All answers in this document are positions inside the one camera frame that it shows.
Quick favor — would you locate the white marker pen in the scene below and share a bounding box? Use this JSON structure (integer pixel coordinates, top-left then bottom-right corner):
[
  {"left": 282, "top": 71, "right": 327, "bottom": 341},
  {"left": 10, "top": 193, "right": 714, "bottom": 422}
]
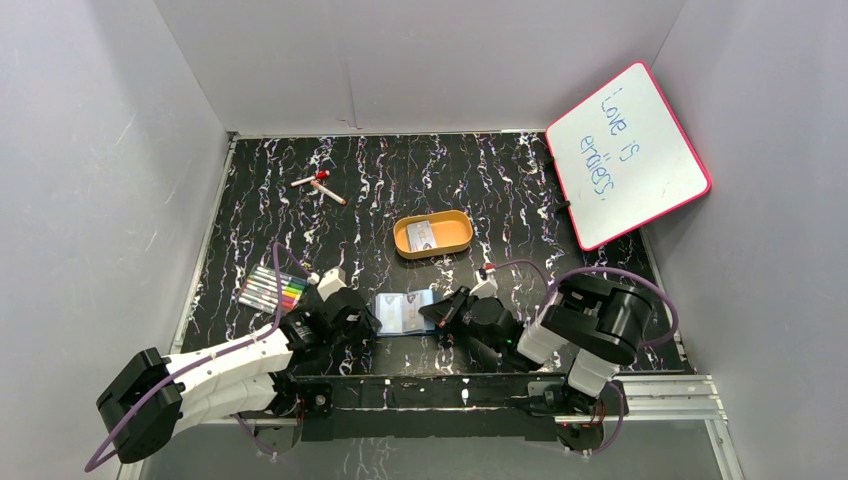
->
[{"left": 310, "top": 180, "right": 347, "bottom": 205}]

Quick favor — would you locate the red capped marker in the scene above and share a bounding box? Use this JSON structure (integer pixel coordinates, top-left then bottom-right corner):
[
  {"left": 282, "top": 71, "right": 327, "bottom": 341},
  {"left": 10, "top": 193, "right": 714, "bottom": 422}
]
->
[{"left": 290, "top": 170, "right": 330, "bottom": 188}]

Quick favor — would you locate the colourful marker pen set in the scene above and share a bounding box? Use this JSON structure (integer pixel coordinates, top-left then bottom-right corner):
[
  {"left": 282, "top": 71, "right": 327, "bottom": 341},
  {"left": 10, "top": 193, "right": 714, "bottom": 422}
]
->
[{"left": 237, "top": 265, "right": 307, "bottom": 314}]

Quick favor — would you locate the orange oval tray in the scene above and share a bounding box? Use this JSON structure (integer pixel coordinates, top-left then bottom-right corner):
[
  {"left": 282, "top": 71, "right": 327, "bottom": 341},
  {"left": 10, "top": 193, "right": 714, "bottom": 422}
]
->
[{"left": 393, "top": 210, "right": 474, "bottom": 260}]

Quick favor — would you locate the navy blue card holder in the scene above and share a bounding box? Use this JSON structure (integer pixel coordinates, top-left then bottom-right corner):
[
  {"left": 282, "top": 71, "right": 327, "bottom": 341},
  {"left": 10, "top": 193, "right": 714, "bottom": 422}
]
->
[{"left": 373, "top": 289, "right": 436, "bottom": 337}]

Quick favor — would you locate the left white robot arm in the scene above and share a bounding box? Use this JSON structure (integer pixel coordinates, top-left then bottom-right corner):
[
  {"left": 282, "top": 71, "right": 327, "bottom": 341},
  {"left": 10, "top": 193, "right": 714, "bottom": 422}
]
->
[{"left": 86, "top": 287, "right": 381, "bottom": 470}]

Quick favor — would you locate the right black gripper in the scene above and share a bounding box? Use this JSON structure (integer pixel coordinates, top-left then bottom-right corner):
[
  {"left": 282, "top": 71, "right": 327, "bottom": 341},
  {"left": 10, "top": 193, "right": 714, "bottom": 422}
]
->
[{"left": 419, "top": 285, "right": 504, "bottom": 353}]

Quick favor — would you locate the grey credit card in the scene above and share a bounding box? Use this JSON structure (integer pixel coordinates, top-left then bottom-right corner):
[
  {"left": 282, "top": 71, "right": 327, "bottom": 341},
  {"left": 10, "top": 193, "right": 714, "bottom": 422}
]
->
[
  {"left": 406, "top": 220, "right": 438, "bottom": 252},
  {"left": 374, "top": 293, "right": 404, "bottom": 336},
  {"left": 401, "top": 291, "right": 426, "bottom": 333}
]

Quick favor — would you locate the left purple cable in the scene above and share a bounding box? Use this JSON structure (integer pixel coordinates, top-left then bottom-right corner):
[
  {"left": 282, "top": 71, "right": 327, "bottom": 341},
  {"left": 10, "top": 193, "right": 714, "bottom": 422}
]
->
[{"left": 84, "top": 241, "right": 319, "bottom": 473}]

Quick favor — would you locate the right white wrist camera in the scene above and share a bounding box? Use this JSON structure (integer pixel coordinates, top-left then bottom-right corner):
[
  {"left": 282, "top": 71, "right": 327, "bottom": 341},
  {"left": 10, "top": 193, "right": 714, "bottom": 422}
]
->
[{"left": 470, "top": 264, "right": 498, "bottom": 298}]

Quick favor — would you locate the pink framed whiteboard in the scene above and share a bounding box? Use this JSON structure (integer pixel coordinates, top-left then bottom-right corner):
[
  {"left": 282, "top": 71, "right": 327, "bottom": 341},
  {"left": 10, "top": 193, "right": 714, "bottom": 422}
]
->
[{"left": 545, "top": 61, "right": 712, "bottom": 251}]

